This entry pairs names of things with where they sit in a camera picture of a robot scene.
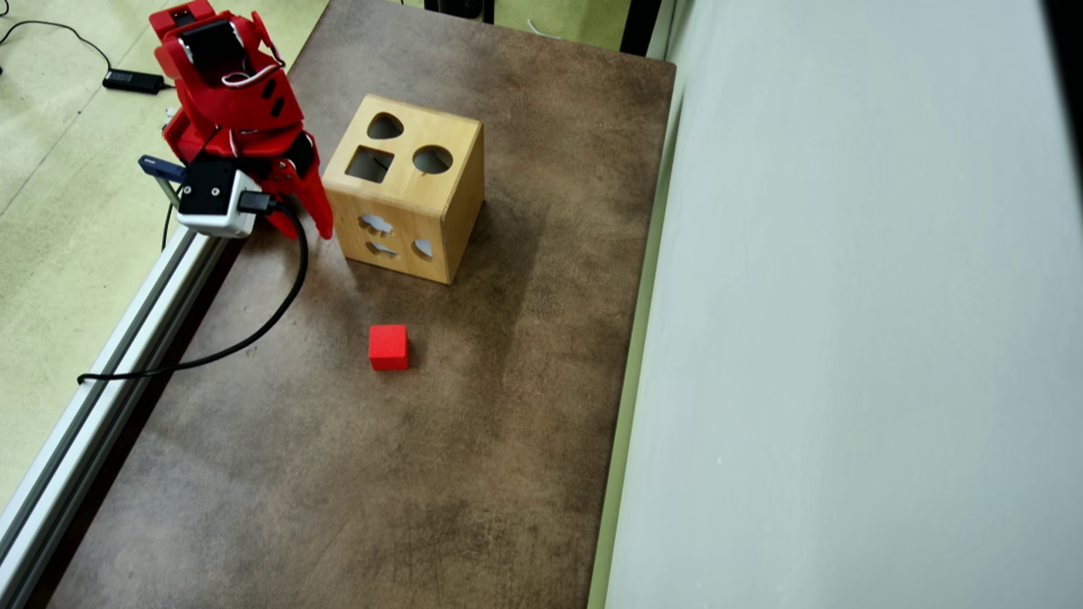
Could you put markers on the black furniture foot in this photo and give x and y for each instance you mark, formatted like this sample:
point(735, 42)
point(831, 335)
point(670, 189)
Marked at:
point(461, 8)

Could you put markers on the black power adapter brick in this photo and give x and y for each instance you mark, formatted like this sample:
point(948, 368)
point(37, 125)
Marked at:
point(131, 81)

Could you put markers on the aluminium profile rail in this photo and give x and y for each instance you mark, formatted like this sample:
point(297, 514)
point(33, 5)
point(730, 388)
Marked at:
point(97, 406)

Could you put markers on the wooden shape sorter box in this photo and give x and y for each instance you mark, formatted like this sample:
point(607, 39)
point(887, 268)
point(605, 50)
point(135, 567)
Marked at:
point(398, 190)

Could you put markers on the blue bar clamp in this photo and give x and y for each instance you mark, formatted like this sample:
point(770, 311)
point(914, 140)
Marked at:
point(161, 167)

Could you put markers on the red robot base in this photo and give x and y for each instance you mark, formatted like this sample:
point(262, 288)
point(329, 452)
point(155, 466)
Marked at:
point(182, 135)

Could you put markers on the red cube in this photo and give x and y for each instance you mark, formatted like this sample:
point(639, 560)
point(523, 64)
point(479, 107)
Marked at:
point(388, 348)

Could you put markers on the black vertical post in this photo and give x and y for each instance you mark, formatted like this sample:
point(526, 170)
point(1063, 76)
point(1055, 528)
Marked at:
point(640, 25)

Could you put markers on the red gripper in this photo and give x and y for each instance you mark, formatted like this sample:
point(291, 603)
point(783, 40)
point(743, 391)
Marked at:
point(310, 191)

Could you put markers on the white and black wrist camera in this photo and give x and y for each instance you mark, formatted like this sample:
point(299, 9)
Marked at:
point(207, 190)

